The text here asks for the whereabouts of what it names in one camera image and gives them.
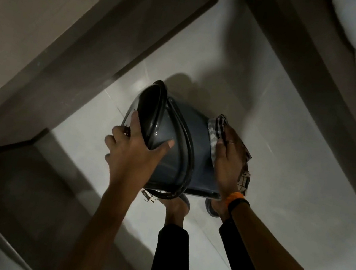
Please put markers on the person's right leg black trouser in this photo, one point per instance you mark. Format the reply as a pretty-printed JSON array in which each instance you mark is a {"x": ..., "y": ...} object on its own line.
[{"x": 239, "y": 262}]

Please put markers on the person's leg black trouser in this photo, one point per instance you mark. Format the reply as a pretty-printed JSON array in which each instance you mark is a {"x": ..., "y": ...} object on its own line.
[
  {"x": 169, "y": 259},
  {"x": 239, "y": 262}
]

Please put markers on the dark grey plastic bucket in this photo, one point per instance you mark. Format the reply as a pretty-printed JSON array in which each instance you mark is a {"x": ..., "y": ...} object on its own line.
[{"x": 176, "y": 146}]

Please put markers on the person's left little finger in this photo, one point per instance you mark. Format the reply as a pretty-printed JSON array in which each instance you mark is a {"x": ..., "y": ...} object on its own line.
[{"x": 108, "y": 158}]

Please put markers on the person's left middle finger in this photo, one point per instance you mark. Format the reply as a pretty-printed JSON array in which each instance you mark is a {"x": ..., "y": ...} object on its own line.
[{"x": 120, "y": 129}]

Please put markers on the person's right hand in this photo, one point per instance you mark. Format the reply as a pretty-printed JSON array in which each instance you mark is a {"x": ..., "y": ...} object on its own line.
[{"x": 229, "y": 166}]

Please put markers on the person's left thumb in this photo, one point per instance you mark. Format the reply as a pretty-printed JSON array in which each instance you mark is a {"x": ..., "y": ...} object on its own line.
[{"x": 162, "y": 149}]

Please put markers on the person's foot with slipper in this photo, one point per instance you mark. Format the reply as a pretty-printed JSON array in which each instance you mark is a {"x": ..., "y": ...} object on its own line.
[
  {"x": 176, "y": 210},
  {"x": 215, "y": 210}
]

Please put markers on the orange and black wristband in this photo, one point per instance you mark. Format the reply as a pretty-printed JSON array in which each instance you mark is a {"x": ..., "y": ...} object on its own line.
[{"x": 236, "y": 202}]

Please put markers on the checked cloth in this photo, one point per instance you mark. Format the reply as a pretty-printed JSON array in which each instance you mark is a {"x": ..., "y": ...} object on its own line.
[{"x": 215, "y": 130}]

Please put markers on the person's left foot with slipper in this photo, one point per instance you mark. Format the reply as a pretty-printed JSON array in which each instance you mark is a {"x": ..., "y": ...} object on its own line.
[{"x": 176, "y": 210}]

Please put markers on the person's right fingers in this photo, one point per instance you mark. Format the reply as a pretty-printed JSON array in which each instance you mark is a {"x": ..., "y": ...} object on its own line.
[{"x": 233, "y": 143}]

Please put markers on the person's right forearm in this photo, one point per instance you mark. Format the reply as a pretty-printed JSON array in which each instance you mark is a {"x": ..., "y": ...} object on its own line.
[{"x": 267, "y": 253}]

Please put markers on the person's left forearm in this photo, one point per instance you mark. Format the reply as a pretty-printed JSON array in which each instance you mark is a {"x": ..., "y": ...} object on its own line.
[{"x": 99, "y": 234}]

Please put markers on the person's left leg black trouser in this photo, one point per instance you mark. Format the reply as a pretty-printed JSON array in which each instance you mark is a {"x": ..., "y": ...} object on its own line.
[{"x": 169, "y": 259}]

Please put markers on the brown wooden bed frame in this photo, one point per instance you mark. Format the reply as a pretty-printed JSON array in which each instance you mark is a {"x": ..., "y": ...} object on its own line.
[
  {"x": 311, "y": 69},
  {"x": 44, "y": 56}
]

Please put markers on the person's left hand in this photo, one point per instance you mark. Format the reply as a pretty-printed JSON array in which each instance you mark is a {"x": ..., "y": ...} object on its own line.
[{"x": 128, "y": 162}]

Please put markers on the person's right foot with slipper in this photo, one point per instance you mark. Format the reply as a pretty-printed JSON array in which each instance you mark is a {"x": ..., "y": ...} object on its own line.
[{"x": 215, "y": 210}]

